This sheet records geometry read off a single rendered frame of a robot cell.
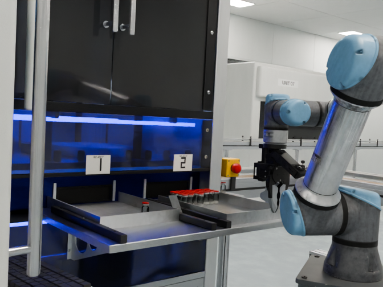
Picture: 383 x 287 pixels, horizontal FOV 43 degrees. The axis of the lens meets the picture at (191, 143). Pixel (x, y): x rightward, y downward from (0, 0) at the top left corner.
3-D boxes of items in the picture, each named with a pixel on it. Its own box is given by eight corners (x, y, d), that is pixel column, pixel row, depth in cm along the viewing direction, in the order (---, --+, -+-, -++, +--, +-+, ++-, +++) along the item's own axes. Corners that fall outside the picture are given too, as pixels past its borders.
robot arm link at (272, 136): (293, 130, 149) (275, 130, 144) (292, 145, 149) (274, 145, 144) (274, 129, 155) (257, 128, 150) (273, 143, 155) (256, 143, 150)
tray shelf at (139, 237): (31, 214, 148) (31, 208, 148) (203, 199, 192) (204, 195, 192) (109, 253, 111) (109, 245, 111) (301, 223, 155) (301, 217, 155)
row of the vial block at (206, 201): (175, 206, 163) (176, 192, 163) (215, 203, 174) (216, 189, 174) (179, 207, 161) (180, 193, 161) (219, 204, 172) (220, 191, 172)
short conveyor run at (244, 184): (204, 203, 194) (206, 164, 194) (180, 197, 206) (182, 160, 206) (309, 193, 238) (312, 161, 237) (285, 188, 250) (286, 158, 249)
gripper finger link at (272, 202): (263, 209, 153) (264, 181, 153) (277, 213, 149) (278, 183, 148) (256, 210, 152) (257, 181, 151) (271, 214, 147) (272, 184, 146)
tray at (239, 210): (157, 205, 164) (158, 195, 164) (214, 200, 180) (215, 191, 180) (225, 226, 138) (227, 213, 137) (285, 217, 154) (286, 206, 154)
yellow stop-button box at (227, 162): (214, 175, 193) (215, 157, 193) (227, 174, 198) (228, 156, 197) (227, 177, 187) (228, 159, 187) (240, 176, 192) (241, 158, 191)
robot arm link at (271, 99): (271, 93, 144) (261, 94, 152) (269, 129, 144) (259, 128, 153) (296, 94, 146) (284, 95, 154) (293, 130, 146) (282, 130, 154)
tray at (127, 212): (46, 207, 151) (47, 196, 151) (118, 201, 168) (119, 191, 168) (99, 230, 125) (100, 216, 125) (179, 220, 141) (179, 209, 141)
